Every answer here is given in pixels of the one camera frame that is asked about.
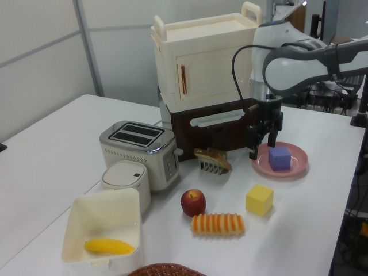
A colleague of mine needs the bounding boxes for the black computer monitor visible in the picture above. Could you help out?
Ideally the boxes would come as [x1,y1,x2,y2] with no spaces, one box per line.
[310,0,328,38]

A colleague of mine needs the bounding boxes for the purple cube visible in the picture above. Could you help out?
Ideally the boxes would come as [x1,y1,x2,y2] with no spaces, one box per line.
[267,145,292,172]

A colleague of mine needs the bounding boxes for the brown wicker basket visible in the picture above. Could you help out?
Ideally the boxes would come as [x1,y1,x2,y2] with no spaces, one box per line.
[126,263,208,276]

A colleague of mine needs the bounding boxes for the brown bread slice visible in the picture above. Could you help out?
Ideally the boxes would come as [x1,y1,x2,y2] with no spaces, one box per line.
[193,148,233,171]

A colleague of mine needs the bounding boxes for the black camera stand clamp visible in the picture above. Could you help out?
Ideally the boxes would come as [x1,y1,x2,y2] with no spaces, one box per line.
[349,83,368,127]

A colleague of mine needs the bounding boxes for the yellow cube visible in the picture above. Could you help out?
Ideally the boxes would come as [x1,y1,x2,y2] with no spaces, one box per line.
[245,183,274,217]

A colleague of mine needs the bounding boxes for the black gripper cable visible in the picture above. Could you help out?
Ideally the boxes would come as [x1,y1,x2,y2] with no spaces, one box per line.
[232,43,288,114]

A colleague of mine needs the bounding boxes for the cream cabinet with handles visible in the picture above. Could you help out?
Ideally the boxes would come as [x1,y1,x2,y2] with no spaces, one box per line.
[151,1,265,106]

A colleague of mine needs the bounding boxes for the yellow banana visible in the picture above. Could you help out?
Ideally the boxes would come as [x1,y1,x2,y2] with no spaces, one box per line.
[83,238,136,256]

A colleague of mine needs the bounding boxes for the red apple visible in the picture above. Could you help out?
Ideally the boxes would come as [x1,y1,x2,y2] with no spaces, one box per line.
[181,189,207,218]

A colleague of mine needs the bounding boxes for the brown drawer unit white handle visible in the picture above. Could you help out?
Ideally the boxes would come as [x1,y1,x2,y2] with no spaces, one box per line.
[157,86,259,162]

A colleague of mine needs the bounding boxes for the small white lidded bin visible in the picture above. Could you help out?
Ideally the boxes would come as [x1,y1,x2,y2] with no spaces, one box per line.
[100,160,152,215]

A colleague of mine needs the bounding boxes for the cream open plastic box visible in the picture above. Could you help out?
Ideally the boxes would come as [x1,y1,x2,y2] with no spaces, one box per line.
[61,188,144,274]

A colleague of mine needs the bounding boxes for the long striped bread roll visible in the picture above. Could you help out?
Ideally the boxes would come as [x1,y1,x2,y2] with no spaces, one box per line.
[190,212,246,237]

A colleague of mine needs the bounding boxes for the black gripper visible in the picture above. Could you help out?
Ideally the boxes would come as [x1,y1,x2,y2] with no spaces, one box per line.
[246,98,285,160]

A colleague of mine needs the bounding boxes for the silver two-slot toaster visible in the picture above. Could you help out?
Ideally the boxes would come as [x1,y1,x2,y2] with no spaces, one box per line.
[99,120,184,193]

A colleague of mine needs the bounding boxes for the pink plate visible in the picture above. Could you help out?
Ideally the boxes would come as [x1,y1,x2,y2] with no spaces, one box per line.
[251,141,309,178]

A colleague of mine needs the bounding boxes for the wooden shelf unit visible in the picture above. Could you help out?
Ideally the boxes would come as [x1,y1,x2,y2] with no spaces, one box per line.
[270,0,307,32]

